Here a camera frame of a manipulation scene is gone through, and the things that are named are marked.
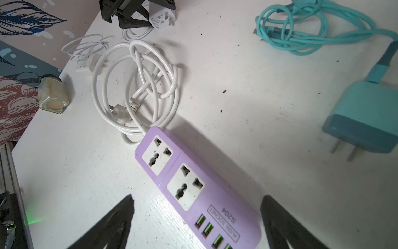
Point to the purple power strip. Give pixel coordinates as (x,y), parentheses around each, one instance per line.
(215,213)

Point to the thin white cable adapter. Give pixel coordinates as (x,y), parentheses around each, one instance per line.
(86,51)

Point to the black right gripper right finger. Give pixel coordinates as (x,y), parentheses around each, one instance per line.
(283,231)

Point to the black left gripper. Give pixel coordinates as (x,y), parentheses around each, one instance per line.
(131,14)

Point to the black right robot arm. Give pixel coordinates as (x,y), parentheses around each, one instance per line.
(12,225)

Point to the small glass jar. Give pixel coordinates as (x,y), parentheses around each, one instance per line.
(52,95)

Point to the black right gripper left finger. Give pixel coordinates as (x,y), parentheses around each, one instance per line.
(112,231)

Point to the white charger with cable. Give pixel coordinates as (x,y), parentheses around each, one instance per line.
(159,17)

